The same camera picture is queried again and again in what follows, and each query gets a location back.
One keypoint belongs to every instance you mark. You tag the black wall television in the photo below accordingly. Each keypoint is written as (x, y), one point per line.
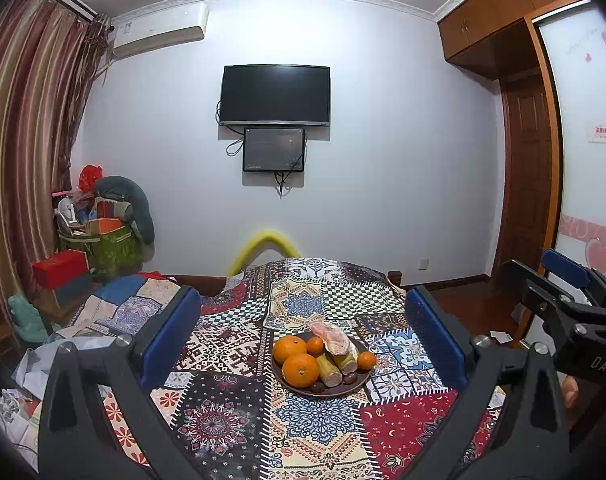
(275, 95)

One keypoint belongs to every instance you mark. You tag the red box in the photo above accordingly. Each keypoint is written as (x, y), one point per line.
(60, 266)

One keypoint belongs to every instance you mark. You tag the white air conditioner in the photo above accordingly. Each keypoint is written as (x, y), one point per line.
(158, 30)

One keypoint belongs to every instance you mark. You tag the person's right hand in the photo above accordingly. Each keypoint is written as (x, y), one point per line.
(570, 392)

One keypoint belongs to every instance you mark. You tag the green storage bag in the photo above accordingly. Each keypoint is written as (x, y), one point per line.
(115, 247)

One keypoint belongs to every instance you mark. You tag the small black wall monitor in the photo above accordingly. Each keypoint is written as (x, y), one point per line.
(274, 149)

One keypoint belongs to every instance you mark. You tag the long yellow sugarcane piece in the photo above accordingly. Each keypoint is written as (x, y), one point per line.
(329, 371)

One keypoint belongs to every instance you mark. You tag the small pink door sign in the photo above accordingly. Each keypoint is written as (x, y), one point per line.
(598, 133)

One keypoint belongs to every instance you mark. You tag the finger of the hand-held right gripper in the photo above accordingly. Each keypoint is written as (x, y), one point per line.
(538, 285)
(565, 266)

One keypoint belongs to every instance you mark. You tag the brown round plate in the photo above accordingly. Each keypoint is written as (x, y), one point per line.
(298, 392)

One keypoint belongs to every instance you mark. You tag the small tangerine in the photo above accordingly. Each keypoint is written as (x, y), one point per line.
(366, 361)
(315, 345)

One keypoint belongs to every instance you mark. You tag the white wall socket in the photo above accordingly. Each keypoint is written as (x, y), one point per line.
(422, 264)

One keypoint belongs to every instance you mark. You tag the striped brown curtain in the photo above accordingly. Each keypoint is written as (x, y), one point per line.
(28, 135)

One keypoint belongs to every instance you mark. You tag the peeled pink pomelo segment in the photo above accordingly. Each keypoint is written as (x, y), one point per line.
(334, 337)

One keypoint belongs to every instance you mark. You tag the teal plush toy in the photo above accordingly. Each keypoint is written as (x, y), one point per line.
(27, 315)

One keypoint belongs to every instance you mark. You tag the brown jujube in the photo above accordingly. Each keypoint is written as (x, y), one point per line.
(317, 387)
(350, 378)

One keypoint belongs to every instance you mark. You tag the large orange with sticker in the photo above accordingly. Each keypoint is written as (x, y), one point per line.
(301, 370)

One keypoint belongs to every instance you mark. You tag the patchwork printed cloth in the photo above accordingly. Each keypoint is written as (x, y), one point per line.
(303, 435)

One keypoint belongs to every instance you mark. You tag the grey plush pillow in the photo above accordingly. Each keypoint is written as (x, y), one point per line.
(133, 200)

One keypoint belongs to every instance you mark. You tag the wooden overhead cabinet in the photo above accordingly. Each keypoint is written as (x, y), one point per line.
(488, 15)

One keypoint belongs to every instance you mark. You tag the white door with heart stickers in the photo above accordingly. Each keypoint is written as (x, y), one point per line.
(588, 160)

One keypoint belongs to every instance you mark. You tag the wooden stool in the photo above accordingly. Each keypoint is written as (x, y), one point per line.
(68, 297)

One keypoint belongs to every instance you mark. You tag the red plastic bag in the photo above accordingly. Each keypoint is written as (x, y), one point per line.
(89, 176)

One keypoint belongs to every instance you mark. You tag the short yellow sugarcane piece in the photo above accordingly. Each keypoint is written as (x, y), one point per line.
(345, 360)

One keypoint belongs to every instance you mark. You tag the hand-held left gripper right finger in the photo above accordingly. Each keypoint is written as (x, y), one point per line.
(433, 340)

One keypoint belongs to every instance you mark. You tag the pile of white papers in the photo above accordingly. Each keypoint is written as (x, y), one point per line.
(18, 410)

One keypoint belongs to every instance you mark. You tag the brown wooden door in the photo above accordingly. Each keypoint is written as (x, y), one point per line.
(525, 180)

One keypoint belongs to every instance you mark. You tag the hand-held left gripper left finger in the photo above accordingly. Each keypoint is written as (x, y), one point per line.
(170, 340)

